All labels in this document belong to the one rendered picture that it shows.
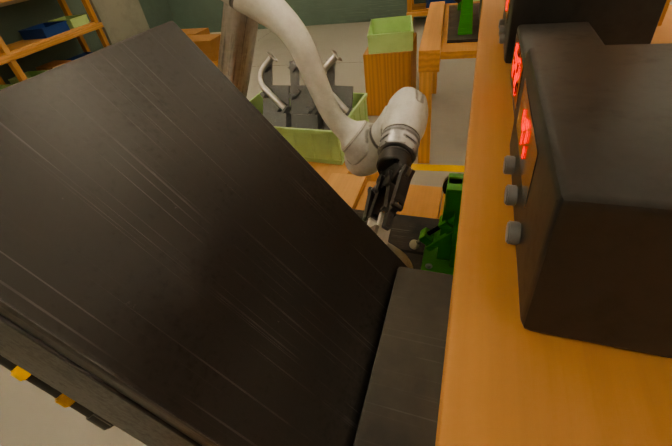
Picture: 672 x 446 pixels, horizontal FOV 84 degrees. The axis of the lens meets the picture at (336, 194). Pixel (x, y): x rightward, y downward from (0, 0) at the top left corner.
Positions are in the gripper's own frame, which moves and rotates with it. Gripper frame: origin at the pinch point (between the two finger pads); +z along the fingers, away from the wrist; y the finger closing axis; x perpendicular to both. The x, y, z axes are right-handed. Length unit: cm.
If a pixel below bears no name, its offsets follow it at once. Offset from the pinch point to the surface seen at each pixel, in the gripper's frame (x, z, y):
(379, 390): -3.2, 28.7, 14.5
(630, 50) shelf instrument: -17, 14, 50
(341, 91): 1, -103, -64
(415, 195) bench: 31, -43, -32
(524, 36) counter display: -16.2, 2.6, 42.8
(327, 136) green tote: 2, -72, -63
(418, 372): 0.3, 25.5, 16.8
